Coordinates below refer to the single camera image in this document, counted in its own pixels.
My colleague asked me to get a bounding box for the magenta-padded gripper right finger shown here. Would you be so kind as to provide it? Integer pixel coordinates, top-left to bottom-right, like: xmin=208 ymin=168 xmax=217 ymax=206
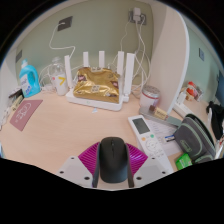
xmin=125 ymin=142 xmax=168 ymax=188

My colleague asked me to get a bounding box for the white remote control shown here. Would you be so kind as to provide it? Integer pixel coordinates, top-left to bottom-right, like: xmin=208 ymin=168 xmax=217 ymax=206
xmin=127 ymin=114 xmax=174 ymax=174

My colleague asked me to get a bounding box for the small yellow brown packet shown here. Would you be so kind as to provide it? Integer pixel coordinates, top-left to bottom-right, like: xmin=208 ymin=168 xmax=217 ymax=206
xmin=148 ymin=105 xmax=169 ymax=120

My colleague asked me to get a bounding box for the pink printed mouse pad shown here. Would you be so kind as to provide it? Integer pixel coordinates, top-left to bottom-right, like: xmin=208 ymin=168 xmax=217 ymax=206
xmin=9 ymin=99 xmax=44 ymax=132

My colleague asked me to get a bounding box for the thick white cable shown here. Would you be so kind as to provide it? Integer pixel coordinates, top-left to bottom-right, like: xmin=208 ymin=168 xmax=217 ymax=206
xmin=48 ymin=22 xmax=68 ymax=52

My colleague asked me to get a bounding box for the white shelf unit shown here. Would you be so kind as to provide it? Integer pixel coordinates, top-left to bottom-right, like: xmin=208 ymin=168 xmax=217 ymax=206
xmin=0 ymin=0 xmax=224 ymax=116

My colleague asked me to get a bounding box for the black bag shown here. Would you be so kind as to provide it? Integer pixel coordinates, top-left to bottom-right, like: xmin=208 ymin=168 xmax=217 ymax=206
xmin=206 ymin=100 xmax=224 ymax=141

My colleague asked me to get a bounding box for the white router with antennas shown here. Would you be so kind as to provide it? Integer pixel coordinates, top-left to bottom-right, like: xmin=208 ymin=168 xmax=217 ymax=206
xmin=63 ymin=50 xmax=137 ymax=112

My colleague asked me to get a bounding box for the blue detergent bottle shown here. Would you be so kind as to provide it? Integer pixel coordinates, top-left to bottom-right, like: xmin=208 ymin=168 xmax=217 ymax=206
xmin=18 ymin=59 xmax=42 ymax=99

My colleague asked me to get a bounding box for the grey wall socket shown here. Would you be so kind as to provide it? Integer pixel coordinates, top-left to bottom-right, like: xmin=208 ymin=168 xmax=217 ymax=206
xmin=57 ymin=15 xmax=74 ymax=32

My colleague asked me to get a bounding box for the small jar with silver lid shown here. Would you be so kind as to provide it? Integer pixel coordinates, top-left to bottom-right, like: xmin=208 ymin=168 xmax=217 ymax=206
xmin=139 ymin=84 xmax=161 ymax=109

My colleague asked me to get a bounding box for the small green box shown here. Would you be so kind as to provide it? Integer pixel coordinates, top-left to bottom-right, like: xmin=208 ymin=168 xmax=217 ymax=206
xmin=175 ymin=152 xmax=194 ymax=171

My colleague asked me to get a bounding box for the pale yellow paper packet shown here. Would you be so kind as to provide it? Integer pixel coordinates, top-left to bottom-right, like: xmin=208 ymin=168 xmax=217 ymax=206
xmin=11 ymin=95 xmax=24 ymax=111

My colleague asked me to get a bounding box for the red and white small container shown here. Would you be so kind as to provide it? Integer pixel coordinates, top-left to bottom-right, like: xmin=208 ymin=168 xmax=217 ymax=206
xmin=185 ymin=81 xmax=201 ymax=101

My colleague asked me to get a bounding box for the grey pouch with green trim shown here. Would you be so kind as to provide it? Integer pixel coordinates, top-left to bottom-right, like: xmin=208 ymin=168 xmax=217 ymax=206
xmin=173 ymin=113 xmax=217 ymax=164

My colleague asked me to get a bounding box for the clear plastic bottle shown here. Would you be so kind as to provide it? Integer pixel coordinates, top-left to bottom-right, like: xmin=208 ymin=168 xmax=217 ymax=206
xmin=49 ymin=56 xmax=69 ymax=97

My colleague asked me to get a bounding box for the black computer mouse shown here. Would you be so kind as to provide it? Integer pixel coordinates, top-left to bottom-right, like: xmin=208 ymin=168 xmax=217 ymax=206
xmin=98 ymin=136 xmax=130 ymax=184

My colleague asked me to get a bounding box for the white power strip with cables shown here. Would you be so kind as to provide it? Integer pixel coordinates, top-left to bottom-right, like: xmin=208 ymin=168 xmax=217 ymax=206
xmin=38 ymin=64 xmax=56 ymax=93

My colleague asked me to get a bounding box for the white charger in wall socket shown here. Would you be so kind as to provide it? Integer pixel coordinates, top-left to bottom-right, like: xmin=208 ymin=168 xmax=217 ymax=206
xmin=129 ymin=7 xmax=148 ymax=26

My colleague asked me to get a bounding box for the thin white charger cable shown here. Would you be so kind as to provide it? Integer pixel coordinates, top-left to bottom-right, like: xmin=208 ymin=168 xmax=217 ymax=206
xmin=119 ymin=19 xmax=152 ymax=98

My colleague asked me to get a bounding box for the grey flat tray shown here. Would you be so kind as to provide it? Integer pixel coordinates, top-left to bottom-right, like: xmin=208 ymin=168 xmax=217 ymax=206
xmin=139 ymin=105 xmax=183 ymax=128

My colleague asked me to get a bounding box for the gold foil snack bag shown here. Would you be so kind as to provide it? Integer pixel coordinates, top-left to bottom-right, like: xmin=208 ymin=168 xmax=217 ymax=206
xmin=72 ymin=66 xmax=121 ymax=104

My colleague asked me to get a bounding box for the black monitor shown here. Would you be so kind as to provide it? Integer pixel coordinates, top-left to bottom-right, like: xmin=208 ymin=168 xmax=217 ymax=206
xmin=214 ymin=71 xmax=224 ymax=108

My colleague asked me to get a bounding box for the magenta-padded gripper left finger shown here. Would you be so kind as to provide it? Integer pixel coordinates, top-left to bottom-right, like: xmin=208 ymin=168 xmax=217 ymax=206
xmin=55 ymin=141 xmax=101 ymax=188

